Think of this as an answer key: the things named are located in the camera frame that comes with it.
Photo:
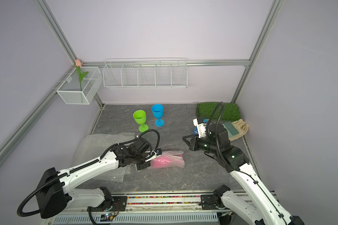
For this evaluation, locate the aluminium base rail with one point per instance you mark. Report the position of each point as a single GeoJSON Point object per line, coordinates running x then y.
{"type": "Point", "coordinates": [160, 202]}

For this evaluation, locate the artificial pink tulip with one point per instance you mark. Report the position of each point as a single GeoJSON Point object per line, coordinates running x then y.
{"type": "Point", "coordinates": [81, 75]}

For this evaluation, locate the pink plastic wine glass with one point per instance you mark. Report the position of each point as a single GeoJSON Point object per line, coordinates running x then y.
{"type": "Point", "coordinates": [168, 161]}

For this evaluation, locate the blue tape dispenser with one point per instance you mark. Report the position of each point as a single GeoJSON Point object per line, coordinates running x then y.
{"type": "Point", "coordinates": [195, 132]}

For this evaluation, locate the beige cloth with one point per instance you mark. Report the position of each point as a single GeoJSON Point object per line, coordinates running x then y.
{"type": "Point", "coordinates": [242, 127]}

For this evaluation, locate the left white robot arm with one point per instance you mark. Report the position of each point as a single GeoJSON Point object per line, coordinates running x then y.
{"type": "Point", "coordinates": [57, 191]}

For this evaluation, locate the white wire wall shelf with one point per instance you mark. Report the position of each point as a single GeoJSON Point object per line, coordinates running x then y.
{"type": "Point", "coordinates": [148, 73]}

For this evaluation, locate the white mesh wall basket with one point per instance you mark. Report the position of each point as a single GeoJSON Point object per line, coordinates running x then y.
{"type": "Point", "coordinates": [70, 91]}

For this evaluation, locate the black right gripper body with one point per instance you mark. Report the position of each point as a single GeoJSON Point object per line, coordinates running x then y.
{"type": "Point", "coordinates": [203, 145]}

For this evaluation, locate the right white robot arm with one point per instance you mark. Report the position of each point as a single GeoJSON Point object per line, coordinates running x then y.
{"type": "Point", "coordinates": [212, 138]}

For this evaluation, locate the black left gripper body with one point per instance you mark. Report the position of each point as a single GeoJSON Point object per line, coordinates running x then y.
{"type": "Point", "coordinates": [140, 161]}

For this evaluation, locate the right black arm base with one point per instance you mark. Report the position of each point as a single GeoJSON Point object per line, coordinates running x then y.
{"type": "Point", "coordinates": [210, 202]}

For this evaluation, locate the green plastic wine glass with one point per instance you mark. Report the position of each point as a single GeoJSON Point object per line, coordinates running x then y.
{"type": "Point", "coordinates": [140, 117]}

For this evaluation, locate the green dustpan brush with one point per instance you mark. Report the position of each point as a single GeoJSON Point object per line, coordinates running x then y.
{"type": "Point", "coordinates": [232, 131]}

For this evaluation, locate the bubble wrap sheet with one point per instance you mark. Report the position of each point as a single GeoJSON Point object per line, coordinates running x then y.
{"type": "Point", "coordinates": [94, 145]}
{"type": "Point", "coordinates": [171, 153]}

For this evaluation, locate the blue plastic wine glass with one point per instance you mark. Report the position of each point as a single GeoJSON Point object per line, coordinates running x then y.
{"type": "Point", "coordinates": [157, 111]}

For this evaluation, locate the white slotted cable duct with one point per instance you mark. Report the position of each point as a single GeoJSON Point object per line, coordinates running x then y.
{"type": "Point", "coordinates": [139, 218]}

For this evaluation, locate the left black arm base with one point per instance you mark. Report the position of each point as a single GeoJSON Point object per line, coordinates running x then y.
{"type": "Point", "coordinates": [116, 204]}

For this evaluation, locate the green artificial grass mat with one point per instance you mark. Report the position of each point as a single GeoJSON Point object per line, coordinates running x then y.
{"type": "Point", "coordinates": [231, 111]}

